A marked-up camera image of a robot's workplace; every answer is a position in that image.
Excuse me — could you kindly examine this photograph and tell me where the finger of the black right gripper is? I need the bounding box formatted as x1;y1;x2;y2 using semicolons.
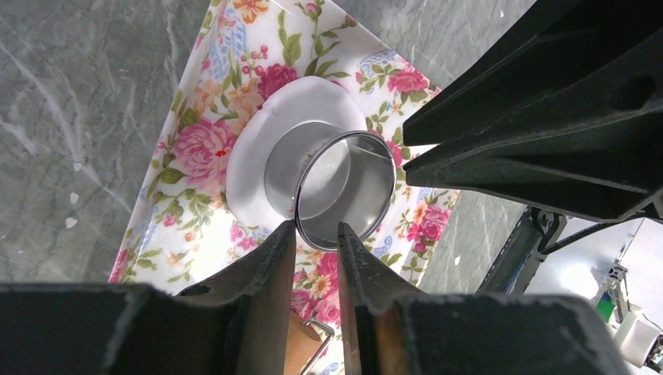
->
405;102;662;223
403;1;662;146

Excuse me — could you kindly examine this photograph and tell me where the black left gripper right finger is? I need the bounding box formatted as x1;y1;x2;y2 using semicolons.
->
337;223;628;374

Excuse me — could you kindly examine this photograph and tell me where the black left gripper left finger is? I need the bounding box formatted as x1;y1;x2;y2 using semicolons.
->
1;221;296;374

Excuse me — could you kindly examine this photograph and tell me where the wooden rolling pin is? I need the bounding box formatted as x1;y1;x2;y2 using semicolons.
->
283;312;335;375

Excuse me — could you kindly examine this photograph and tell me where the floral print tray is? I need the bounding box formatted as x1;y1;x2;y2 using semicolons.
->
107;0;461;375

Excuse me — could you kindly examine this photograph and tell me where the round metal cutter ring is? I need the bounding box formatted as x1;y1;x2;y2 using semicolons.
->
263;120;398;253

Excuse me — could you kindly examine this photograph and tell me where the white dough lump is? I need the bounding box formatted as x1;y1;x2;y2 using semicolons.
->
225;77;365;230

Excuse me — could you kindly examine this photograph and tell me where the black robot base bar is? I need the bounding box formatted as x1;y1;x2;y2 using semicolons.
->
476;206;622;296

